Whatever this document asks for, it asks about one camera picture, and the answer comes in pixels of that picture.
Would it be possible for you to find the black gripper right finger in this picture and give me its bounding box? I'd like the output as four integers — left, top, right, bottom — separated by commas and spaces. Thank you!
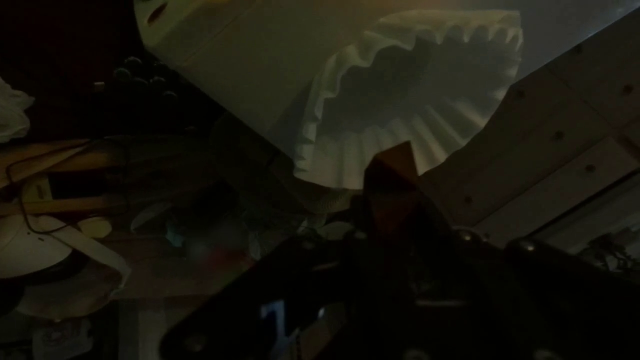
397, 140, 431, 257

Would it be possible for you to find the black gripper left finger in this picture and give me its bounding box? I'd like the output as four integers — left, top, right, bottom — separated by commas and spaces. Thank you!
362, 148, 399, 259

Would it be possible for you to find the white paper coffee filter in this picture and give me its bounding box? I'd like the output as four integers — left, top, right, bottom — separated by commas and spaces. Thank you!
291, 7, 526, 192

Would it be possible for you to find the white toaster oven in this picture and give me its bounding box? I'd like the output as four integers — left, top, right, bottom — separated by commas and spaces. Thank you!
133, 0, 409, 164

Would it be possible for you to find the white round disc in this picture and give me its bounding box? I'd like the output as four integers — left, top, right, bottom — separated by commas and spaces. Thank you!
0, 211, 135, 324

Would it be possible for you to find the white plastic bag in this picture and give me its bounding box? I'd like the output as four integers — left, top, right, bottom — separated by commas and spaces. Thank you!
0, 75, 37, 147

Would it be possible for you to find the thin red cable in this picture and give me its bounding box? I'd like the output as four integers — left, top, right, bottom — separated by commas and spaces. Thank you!
5, 138, 105, 237

